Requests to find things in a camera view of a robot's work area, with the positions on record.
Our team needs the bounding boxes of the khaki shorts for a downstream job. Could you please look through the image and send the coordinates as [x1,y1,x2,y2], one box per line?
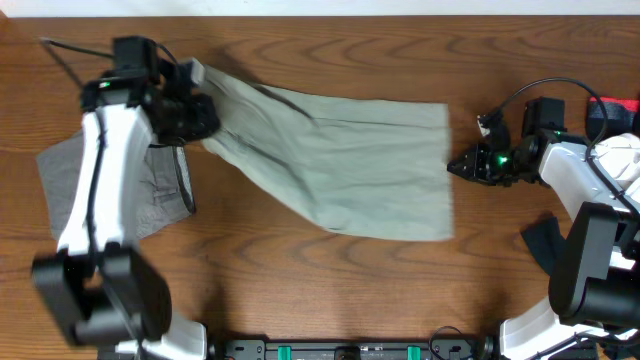
[200,67,454,241]

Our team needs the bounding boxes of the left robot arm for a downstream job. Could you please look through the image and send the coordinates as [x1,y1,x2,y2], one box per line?
[31,36,220,359]

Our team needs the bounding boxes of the folded grey shorts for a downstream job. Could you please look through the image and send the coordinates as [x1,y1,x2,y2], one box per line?
[36,132,195,239]

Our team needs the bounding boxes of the black garment with red band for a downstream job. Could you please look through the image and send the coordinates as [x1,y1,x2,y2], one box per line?
[520,96,640,276]

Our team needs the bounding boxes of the white shirt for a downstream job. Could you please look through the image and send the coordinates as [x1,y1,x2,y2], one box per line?
[595,133,640,202]

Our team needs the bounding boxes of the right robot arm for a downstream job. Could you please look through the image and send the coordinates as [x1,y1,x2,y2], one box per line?
[447,96,639,359]

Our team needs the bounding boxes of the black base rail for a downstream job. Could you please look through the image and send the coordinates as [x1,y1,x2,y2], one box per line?
[209,335,501,360]

